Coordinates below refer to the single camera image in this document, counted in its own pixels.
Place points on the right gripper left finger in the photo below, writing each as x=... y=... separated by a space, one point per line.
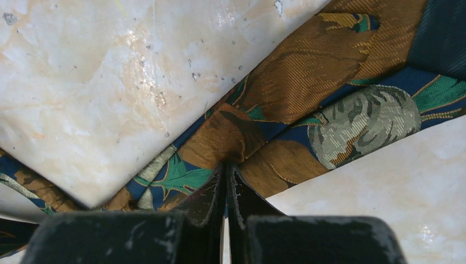
x=191 y=232

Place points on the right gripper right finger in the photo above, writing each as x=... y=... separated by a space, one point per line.
x=260 y=233

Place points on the brown blue floral tie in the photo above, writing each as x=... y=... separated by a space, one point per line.
x=127 y=106

